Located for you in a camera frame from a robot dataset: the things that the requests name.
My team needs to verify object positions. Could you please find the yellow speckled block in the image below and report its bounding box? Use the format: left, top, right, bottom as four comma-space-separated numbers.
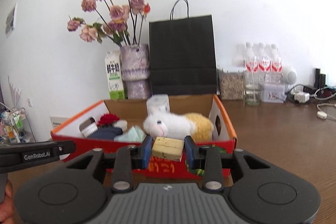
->
151, 137, 184, 161

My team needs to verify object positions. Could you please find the person's hand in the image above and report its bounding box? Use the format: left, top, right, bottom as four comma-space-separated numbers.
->
0, 180, 15, 224

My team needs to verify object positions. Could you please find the light green packet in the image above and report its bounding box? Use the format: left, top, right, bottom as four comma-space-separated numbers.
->
113, 126, 147, 143

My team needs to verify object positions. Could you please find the navy blue zip pouch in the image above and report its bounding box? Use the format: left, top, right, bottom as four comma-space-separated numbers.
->
87, 127, 123, 140

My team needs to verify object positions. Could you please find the red fabric rose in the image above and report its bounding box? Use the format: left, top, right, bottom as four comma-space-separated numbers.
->
97, 113, 120, 127

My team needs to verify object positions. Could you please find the red orange cardboard box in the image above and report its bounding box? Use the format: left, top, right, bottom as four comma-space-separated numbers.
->
50, 93, 238, 180

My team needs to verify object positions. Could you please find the white and yellow plush toy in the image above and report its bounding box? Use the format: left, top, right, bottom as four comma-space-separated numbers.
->
143, 112, 214, 142

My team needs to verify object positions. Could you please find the clear jar of seeds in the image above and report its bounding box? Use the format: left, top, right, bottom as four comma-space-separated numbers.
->
218, 68, 244, 101

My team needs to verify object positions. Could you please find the clear glass jar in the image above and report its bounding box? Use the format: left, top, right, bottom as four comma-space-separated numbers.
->
244, 72, 263, 106

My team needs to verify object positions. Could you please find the white tin box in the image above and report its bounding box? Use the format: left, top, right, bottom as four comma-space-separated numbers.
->
261, 84, 286, 103

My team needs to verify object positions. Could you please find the white green milk carton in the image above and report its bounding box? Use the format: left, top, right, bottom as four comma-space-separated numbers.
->
105, 50, 126, 100

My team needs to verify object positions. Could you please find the purple textured vase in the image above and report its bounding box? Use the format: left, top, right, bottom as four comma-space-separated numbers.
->
120, 44, 151, 99

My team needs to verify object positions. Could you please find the black paper shopping bag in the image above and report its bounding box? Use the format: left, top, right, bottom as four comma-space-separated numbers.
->
149, 14, 218, 96

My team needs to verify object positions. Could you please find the water bottle red label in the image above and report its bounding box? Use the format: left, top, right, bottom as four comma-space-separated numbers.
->
245, 42, 259, 73
259, 43, 271, 73
271, 44, 282, 74

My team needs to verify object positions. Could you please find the white round speaker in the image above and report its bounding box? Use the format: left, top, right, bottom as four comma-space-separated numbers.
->
282, 67, 298, 86

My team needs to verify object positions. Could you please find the black device on desk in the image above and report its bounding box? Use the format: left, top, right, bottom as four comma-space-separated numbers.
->
314, 68, 326, 89

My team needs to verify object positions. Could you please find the dried pink rose bouquet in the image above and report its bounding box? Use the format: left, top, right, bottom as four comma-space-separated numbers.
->
67, 0, 151, 47

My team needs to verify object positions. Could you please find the wire storage rack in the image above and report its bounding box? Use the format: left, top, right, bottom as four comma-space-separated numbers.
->
1, 107, 36, 144

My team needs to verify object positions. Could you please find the white flat box by wall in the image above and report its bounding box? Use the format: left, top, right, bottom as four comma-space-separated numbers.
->
50, 116, 68, 128

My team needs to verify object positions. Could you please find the white round cable puck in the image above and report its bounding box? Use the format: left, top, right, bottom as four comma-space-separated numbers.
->
317, 103, 335, 121

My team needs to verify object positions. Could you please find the white charger with cables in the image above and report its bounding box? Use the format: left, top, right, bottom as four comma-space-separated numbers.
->
285, 84, 335, 104

